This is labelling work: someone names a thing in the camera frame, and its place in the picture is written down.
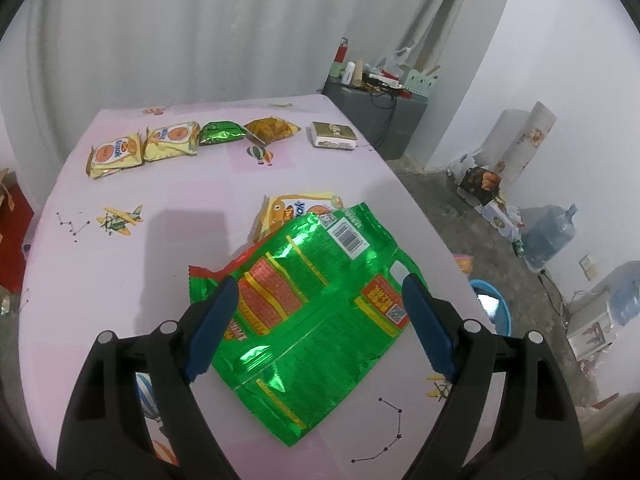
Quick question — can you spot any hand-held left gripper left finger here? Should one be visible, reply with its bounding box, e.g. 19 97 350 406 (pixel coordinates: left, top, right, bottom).
56 276 240 480

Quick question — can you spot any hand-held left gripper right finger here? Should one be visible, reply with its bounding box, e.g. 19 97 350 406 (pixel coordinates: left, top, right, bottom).
401 272 586 480

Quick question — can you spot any blue plastic waste basket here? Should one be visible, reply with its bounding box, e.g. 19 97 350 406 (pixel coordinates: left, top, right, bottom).
469 279 513 338

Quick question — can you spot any large green snack bag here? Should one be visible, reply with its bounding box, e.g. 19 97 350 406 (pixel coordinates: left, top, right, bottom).
188 201 426 447

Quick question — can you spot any yellow snack packet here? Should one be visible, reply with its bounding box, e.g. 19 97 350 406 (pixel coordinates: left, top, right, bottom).
86 132 146 180
250 191 345 245
142 121 201 162

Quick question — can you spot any blue water jug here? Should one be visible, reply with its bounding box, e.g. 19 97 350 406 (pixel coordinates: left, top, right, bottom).
520 204 577 268

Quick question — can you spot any white water dispenser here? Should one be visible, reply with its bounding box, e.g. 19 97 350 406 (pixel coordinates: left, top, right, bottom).
565 292 616 361

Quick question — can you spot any white plastic bag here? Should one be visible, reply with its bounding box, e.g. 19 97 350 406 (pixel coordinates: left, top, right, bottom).
446 152 481 181

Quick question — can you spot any blue jug on dispenser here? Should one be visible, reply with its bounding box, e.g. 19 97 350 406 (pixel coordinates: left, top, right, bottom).
607 262 640 328

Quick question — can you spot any small green snack packet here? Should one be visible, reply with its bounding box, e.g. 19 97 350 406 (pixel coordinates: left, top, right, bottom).
198 120 247 147

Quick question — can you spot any orange brown snack packet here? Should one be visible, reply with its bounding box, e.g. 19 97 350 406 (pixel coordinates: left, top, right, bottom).
243 116 301 147

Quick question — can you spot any white board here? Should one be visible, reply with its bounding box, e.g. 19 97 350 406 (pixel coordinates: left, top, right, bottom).
489 108 533 171

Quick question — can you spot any white floral paper roll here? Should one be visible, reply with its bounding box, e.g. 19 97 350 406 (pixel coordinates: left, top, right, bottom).
500 101 557 186

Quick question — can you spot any grey cabinet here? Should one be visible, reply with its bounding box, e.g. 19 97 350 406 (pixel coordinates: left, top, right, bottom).
321 80 430 161

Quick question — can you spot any white box with gold top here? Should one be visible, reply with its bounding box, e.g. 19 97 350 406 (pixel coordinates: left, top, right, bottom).
307 121 360 150

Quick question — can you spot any green white picket holder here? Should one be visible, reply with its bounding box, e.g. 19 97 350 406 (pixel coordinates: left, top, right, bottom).
402 71 441 98

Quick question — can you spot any floor cable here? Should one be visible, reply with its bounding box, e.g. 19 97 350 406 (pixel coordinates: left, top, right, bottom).
537 270 571 331

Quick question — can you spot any black cable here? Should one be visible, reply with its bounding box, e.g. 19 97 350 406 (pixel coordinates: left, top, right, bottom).
370 87 399 148

